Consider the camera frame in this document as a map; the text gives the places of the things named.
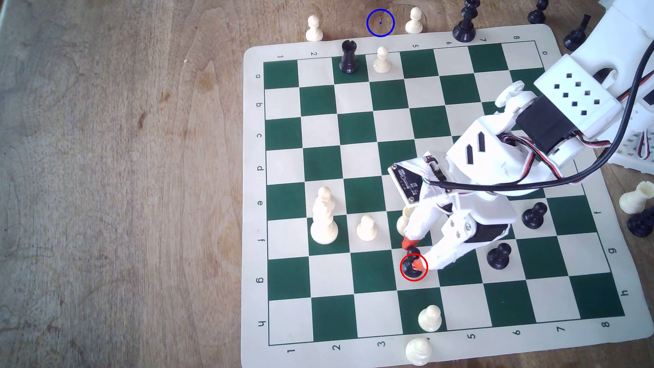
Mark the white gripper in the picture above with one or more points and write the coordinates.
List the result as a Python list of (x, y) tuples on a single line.
[(460, 229)]

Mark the black pawn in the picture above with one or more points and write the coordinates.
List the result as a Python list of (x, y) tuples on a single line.
[(534, 216), (537, 15), (408, 269), (498, 257)]

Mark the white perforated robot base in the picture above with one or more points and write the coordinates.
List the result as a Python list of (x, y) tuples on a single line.
[(631, 153)]

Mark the green white chess board mat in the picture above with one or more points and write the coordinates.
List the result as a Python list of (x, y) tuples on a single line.
[(357, 128)]

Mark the black chess piece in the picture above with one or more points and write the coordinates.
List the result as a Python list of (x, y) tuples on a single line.
[(641, 224)]

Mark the white rook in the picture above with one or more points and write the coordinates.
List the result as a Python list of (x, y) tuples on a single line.
[(403, 221), (635, 199)]

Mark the white pawn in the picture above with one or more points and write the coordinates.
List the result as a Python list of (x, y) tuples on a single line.
[(418, 351), (430, 319), (327, 194), (314, 30), (414, 23), (381, 62), (366, 230)]

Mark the white king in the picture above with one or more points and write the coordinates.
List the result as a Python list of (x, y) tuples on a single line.
[(324, 230)]

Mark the black rook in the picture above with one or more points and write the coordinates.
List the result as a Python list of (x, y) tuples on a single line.
[(349, 59)]

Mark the black queen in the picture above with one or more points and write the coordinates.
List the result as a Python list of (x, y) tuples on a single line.
[(465, 28)]

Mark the black bishop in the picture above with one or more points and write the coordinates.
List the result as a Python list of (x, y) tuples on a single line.
[(575, 38)]

